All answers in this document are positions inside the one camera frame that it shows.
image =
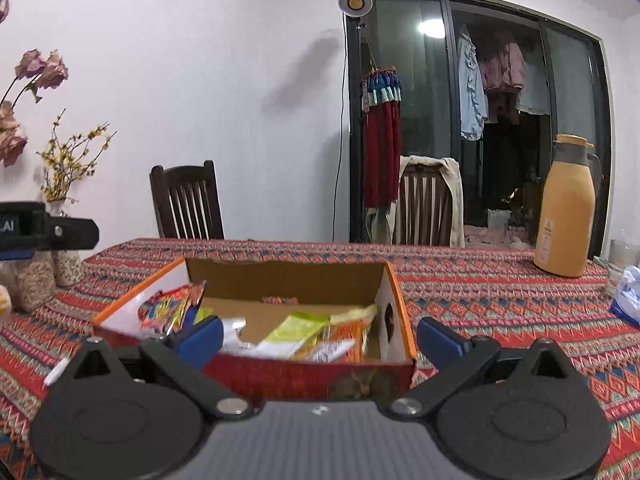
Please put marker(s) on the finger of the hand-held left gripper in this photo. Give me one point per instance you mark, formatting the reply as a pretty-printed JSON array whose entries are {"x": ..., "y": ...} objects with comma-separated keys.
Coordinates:
[
  {"x": 75, "y": 232},
  {"x": 15, "y": 255}
]

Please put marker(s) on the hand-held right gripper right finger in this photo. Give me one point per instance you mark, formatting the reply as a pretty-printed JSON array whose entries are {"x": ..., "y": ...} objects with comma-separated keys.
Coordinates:
[{"x": 442, "y": 342}]

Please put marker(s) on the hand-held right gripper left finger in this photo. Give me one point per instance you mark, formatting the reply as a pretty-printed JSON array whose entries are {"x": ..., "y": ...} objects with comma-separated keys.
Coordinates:
[{"x": 197, "y": 341}]

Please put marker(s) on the clear plastic packet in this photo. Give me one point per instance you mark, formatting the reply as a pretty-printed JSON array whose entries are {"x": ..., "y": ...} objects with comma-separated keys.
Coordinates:
[{"x": 231, "y": 335}]

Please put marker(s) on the red yellow snack packet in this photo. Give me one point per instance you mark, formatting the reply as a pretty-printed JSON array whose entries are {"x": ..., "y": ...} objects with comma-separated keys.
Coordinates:
[{"x": 165, "y": 310}]

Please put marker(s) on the large gold orange snack packet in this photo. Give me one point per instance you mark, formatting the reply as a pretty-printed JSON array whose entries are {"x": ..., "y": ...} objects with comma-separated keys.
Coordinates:
[{"x": 357, "y": 330}]

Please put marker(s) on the long yellow-green snack packet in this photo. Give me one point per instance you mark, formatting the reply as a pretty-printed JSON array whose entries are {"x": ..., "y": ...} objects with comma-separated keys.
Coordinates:
[{"x": 292, "y": 332}]

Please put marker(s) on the orange red cardboard box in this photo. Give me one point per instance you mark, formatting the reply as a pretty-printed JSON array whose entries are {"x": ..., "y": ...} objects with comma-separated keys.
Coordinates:
[{"x": 300, "y": 380}]

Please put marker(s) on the white red print snack packet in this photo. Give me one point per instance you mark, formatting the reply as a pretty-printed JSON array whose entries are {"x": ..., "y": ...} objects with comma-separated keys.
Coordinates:
[{"x": 330, "y": 351}]

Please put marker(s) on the patterned container white lid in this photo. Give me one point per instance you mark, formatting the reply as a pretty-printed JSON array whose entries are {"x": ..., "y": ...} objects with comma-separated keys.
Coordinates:
[{"x": 35, "y": 282}]

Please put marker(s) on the floral ceramic vase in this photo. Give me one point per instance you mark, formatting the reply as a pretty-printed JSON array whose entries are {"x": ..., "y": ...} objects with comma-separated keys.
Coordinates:
[{"x": 67, "y": 267}]

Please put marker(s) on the yellow blossom branches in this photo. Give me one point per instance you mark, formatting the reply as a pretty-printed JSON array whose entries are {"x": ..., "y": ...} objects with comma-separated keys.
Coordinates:
[{"x": 65, "y": 160}]

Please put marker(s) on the dark wooden chair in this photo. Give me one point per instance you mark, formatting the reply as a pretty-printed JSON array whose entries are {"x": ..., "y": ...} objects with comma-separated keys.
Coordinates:
[{"x": 185, "y": 180}]

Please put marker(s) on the chair draped with beige cloth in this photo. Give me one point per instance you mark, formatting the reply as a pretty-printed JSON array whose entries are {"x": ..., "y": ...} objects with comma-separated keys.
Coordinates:
[{"x": 452, "y": 200}]

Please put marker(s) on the brown wooden slat chair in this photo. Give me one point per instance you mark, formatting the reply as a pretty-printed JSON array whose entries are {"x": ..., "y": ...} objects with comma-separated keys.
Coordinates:
[{"x": 425, "y": 200}]

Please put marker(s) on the dried pink flower bouquet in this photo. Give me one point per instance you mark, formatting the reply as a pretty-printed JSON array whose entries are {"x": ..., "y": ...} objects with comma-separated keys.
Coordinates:
[{"x": 42, "y": 67}]

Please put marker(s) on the yellow thermos jug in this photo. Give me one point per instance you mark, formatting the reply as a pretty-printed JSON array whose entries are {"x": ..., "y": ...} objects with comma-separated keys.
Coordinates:
[{"x": 565, "y": 220}]

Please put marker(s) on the white blue tissue pack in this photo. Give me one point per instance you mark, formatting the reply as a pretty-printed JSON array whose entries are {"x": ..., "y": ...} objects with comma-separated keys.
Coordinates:
[{"x": 630, "y": 300}]

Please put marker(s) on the clear glass cup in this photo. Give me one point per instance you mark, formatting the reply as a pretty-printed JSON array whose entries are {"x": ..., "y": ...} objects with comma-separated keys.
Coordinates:
[{"x": 622, "y": 255}]

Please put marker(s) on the red blue tassel ornament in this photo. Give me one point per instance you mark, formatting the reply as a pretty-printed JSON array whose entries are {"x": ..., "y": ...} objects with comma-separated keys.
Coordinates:
[{"x": 382, "y": 150}]

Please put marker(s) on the glass sliding door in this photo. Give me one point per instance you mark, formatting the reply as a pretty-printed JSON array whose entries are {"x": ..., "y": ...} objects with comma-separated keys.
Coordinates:
[{"x": 425, "y": 110}]

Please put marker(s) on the light blue hanging shirt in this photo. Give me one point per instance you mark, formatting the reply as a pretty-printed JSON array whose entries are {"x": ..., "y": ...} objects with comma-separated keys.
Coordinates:
[{"x": 470, "y": 95}]

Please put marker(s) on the white hanging garment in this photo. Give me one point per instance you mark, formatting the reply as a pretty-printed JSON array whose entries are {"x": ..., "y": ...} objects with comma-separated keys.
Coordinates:
[{"x": 535, "y": 95}]

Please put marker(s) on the pink hanging garment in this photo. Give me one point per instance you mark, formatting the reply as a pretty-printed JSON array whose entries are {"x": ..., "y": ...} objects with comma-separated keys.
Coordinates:
[{"x": 502, "y": 65}]

